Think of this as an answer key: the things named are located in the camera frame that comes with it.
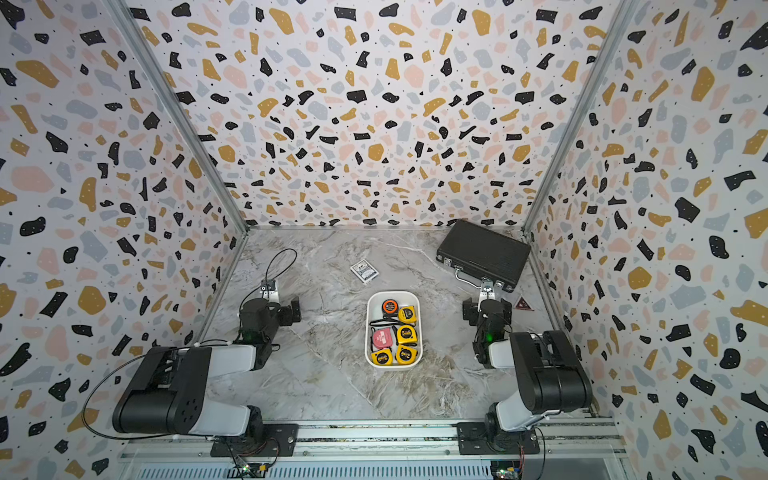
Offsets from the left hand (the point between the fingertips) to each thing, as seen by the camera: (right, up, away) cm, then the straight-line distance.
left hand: (283, 297), depth 92 cm
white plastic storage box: (+28, -2, +1) cm, 28 cm away
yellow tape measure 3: (+31, -16, -7) cm, 36 cm away
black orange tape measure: (+33, -3, +2) cm, 33 cm away
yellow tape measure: (+38, -6, +2) cm, 39 cm away
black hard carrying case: (+66, +14, +15) cm, 69 cm away
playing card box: (+23, +7, +14) cm, 28 cm away
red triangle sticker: (+77, -4, +7) cm, 77 cm away
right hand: (+65, -1, +2) cm, 65 cm away
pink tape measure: (+31, -12, -2) cm, 33 cm away
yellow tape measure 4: (+38, -16, -7) cm, 41 cm away
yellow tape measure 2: (+38, -11, -3) cm, 40 cm away
